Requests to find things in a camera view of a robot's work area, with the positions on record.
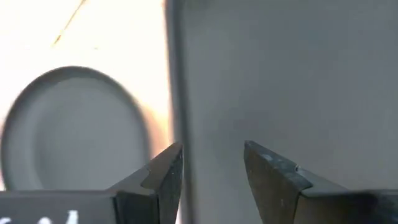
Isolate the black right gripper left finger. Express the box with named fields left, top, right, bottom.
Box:
left=0, top=141, right=184, bottom=224

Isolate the black rectangular tray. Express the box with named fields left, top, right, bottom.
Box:
left=164, top=0, right=398, bottom=224

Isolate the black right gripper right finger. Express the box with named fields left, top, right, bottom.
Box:
left=244, top=139, right=398, bottom=224

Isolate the black round plate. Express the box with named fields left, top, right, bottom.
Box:
left=0, top=65, right=153, bottom=192

